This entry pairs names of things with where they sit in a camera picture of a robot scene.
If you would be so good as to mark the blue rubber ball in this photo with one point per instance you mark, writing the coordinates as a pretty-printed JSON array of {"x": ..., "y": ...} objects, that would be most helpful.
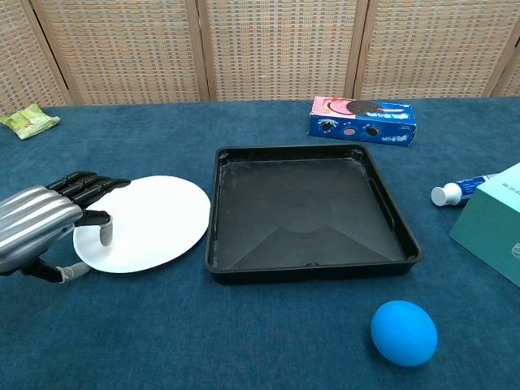
[{"x": 404, "y": 333}]

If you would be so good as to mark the white blue toothpaste tube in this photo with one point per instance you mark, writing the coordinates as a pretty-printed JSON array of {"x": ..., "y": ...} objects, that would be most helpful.
[{"x": 459, "y": 190}]

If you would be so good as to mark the dark blue felt table cover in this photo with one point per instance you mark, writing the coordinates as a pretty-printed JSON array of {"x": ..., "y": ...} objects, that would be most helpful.
[{"x": 142, "y": 325}]

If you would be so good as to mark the blue pink cookie box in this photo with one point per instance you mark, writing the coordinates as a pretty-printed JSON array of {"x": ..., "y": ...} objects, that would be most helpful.
[{"x": 365, "y": 122}]

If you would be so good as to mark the white paper plate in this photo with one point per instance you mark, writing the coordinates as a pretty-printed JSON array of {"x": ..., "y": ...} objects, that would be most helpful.
[{"x": 154, "y": 219}]

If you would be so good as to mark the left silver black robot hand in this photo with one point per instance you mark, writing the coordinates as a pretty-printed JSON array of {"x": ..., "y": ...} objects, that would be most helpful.
[{"x": 36, "y": 219}]

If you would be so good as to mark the woven wooden folding screen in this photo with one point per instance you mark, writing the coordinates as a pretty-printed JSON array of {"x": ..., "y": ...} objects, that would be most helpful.
[{"x": 130, "y": 48}]

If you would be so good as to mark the teal product carton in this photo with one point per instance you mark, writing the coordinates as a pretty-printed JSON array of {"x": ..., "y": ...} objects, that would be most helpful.
[{"x": 495, "y": 227}]

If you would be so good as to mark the yellow-green snack packet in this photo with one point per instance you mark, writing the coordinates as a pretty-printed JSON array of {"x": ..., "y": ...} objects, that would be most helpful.
[{"x": 28, "y": 122}]

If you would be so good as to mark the black square plastic tray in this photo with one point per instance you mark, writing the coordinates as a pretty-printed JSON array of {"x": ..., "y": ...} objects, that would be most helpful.
[{"x": 304, "y": 219}]

